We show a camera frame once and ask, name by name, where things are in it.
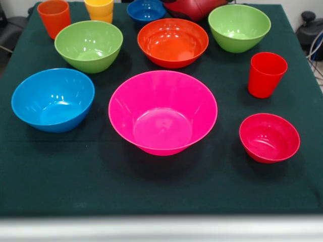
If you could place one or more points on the large pink bowl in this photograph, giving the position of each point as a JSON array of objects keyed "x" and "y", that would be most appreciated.
[{"x": 161, "y": 113}]

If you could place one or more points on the small crimson bowl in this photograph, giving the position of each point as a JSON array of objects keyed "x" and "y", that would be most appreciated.
[{"x": 268, "y": 138}]

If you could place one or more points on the red plastic cup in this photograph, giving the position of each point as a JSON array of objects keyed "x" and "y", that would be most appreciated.
[{"x": 265, "y": 78}]

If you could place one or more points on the black chair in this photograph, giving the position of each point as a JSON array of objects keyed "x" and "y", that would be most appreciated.
[{"x": 12, "y": 30}]

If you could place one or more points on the black round pedestal base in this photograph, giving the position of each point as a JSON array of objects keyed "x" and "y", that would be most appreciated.
[{"x": 309, "y": 30}]

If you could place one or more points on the light blue bowl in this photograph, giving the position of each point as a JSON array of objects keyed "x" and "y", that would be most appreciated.
[{"x": 50, "y": 100}]

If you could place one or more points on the small dark blue bowl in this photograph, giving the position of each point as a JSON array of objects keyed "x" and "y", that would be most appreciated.
[{"x": 146, "y": 11}]

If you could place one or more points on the dark green table cloth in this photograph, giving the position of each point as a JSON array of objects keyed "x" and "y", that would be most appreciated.
[{"x": 75, "y": 176}]

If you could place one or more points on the large orange bowl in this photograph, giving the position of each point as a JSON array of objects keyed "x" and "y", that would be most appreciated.
[{"x": 172, "y": 45}]

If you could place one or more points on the yellow plastic cup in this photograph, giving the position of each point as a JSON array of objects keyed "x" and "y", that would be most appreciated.
[
  {"x": 102, "y": 18},
  {"x": 98, "y": 6}
]

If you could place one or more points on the green plastic bowl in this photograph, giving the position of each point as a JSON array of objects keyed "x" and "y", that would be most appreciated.
[
  {"x": 88, "y": 48},
  {"x": 238, "y": 27}
]

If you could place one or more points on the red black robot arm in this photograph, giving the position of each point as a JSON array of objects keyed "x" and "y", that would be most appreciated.
[{"x": 194, "y": 8}]

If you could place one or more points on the orange plastic cup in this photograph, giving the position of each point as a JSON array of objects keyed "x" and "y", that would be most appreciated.
[{"x": 54, "y": 20}]

